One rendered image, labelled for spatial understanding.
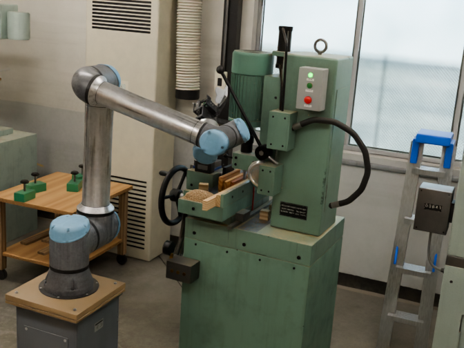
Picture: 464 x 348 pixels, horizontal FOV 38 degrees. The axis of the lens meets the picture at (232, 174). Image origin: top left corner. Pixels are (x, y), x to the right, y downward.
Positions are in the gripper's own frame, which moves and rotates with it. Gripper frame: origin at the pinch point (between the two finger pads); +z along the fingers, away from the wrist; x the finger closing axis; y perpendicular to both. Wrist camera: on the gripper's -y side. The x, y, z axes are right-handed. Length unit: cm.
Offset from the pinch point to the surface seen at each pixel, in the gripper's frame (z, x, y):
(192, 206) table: -28.5, 28.8, -22.2
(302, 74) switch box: -3.8, -35.4, -11.0
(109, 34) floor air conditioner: 139, 101, -5
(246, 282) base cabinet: -48, 27, -56
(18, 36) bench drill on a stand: 141, 147, 30
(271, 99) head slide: 3.4, -15.3, -18.1
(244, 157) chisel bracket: -3.7, 10.4, -31.9
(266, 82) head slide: 7.8, -16.9, -12.8
